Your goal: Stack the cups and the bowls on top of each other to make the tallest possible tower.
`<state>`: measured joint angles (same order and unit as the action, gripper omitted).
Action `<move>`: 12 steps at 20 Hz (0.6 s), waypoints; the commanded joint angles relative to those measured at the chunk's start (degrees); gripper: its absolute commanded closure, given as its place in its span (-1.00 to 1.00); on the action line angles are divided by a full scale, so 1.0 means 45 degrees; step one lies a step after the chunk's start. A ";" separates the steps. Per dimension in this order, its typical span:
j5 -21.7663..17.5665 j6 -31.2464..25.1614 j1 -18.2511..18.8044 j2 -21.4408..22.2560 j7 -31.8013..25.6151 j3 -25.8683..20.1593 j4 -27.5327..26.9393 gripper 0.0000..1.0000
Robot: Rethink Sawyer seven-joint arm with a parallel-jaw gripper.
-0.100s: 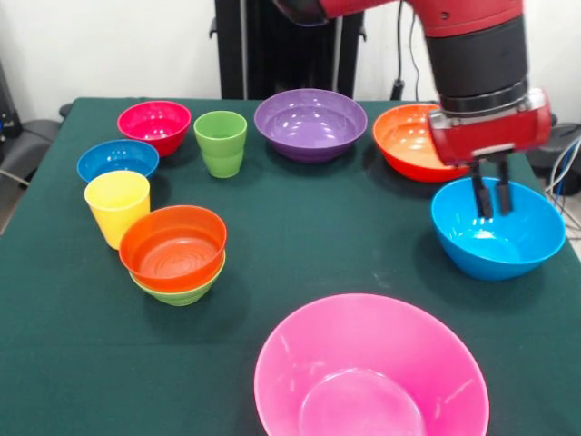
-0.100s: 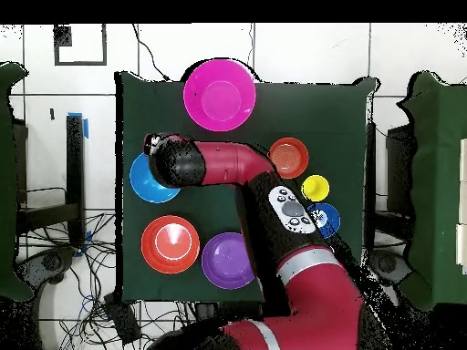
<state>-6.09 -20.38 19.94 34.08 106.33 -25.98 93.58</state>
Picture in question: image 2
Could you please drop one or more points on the light blue bowl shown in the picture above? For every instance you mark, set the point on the light blue bowl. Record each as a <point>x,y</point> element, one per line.
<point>142,182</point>

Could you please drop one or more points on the small orange bowl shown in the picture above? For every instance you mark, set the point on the small orange bowl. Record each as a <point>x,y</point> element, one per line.
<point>289,158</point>

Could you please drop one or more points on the yellow cup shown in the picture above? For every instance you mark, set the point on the yellow cup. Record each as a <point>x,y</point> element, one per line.
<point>315,187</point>

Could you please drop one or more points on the small dark blue bowl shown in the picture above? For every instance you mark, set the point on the small dark blue bowl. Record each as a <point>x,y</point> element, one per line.
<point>332,218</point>

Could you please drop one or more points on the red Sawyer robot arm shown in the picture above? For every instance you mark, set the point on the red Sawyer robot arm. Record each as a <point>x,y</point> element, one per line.
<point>317,302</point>

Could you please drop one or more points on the large pink bowl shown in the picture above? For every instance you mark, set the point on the large pink bowl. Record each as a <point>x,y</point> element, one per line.
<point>219,94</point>

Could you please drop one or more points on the purple bowl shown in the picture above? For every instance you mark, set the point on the purple bowl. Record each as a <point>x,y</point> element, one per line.
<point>226,260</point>

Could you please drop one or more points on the green cloth covered table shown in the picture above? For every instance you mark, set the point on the green cloth covered table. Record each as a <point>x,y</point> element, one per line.
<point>11,182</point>
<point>437,182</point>

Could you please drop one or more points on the blue tape strip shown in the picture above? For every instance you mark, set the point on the blue tape strip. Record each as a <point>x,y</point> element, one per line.
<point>86,129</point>

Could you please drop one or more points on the black caster base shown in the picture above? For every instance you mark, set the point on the black caster base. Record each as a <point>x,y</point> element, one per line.
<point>386,264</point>
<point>51,262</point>

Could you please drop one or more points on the large orange bowl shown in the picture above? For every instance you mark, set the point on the large orange bowl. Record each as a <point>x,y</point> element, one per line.
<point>170,244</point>

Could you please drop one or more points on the dark green tablecloth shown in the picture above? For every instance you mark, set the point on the dark green tablecloth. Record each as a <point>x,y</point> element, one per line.
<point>328,109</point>

